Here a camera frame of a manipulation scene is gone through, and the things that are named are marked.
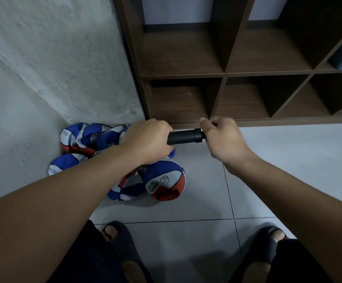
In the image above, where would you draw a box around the person's left hand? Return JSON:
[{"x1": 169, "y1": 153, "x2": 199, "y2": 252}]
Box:
[{"x1": 121, "y1": 118, "x2": 175, "y2": 166}]

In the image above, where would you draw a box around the person's right hand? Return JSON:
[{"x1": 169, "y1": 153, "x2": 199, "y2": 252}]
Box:
[{"x1": 199, "y1": 116, "x2": 256, "y2": 176}]

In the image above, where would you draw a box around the black hand pump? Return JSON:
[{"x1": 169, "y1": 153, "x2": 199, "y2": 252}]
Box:
[{"x1": 167, "y1": 128, "x2": 206, "y2": 145}]

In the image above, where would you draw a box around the brown wooden cubby shelf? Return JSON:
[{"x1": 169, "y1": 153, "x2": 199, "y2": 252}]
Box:
[{"x1": 113, "y1": 0, "x2": 342, "y2": 129}]

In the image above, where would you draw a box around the person's left forearm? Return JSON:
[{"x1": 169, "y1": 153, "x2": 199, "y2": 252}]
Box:
[{"x1": 0, "y1": 145, "x2": 147, "y2": 283}]

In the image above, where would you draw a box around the person's right forearm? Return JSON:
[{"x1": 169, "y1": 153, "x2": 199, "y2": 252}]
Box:
[{"x1": 225, "y1": 155, "x2": 342, "y2": 283}]

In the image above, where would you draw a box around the person's left foot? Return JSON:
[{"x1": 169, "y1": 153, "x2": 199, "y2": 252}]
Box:
[{"x1": 104, "y1": 225, "x2": 151, "y2": 283}]

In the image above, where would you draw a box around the black sandal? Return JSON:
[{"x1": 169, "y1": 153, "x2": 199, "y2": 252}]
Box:
[
  {"x1": 102, "y1": 220, "x2": 155, "y2": 283},
  {"x1": 231, "y1": 225, "x2": 290, "y2": 283}
]

